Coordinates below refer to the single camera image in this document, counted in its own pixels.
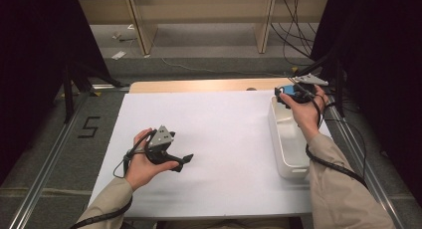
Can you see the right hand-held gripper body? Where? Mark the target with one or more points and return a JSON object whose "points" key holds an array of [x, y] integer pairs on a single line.
{"points": [[307, 91]]}

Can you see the dark table grommet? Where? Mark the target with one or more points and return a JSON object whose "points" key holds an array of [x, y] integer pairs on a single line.
{"points": [[251, 88]]}

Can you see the white plastic bin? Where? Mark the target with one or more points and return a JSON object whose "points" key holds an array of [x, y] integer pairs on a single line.
{"points": [[288, 146]]}

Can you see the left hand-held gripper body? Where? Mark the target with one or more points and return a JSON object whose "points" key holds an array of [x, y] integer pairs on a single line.
{"points": [[161, 139]]}

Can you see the wooden cabinet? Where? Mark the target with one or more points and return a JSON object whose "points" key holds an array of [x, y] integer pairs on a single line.
{"points": [[205, 8]]}

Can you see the short aluminium floor rail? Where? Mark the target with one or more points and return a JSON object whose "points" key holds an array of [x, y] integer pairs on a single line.
{"points": [[109, 87]]}

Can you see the white board sheet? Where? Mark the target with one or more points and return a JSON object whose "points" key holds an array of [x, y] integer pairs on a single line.
{"points": [[215, 139]]}

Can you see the wooden table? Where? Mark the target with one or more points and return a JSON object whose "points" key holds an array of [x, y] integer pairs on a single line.
{"points": [[199, 85]]}

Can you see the person's left hand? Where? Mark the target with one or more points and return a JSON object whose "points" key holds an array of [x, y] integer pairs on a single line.
{"points": [[142, 169]]}

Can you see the dark curtain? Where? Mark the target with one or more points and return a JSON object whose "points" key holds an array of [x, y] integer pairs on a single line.
{"points": [[381, 56], [33, 56]]}

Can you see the white paper scrap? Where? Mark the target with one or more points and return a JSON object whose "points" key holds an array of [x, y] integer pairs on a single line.
{"points": [[118, 55]]}

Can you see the person's right hand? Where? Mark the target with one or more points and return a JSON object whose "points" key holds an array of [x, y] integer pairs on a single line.
{"points": [[307, 116]]}

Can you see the black stand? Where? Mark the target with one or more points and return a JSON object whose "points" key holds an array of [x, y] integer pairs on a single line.
{"points": [[338, 96], [68, 96]]}

